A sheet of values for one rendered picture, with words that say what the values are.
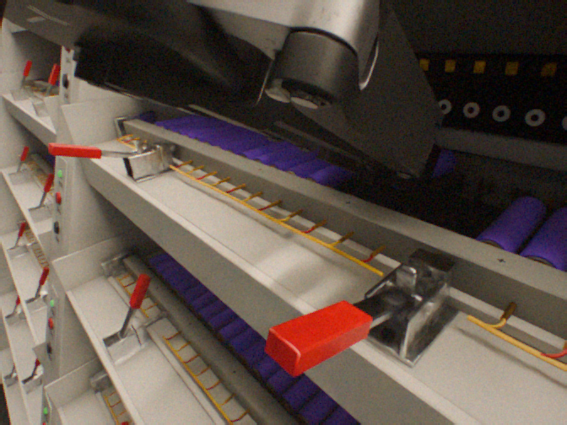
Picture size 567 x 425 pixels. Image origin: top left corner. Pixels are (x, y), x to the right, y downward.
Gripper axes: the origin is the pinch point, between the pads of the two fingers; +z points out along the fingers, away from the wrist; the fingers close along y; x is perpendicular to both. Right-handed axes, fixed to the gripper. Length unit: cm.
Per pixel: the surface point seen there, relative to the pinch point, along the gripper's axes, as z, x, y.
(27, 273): 4, 46, 80
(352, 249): -0.1, 5.6, -0.4
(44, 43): 2, -8, 108
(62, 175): -3.8, 13.1, 41.5
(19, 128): 1, 16, 107
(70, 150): -9.0, 6.7, 21.0
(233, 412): 4.6, 24.6, 7.6
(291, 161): 3.7, 1.9, 9.8
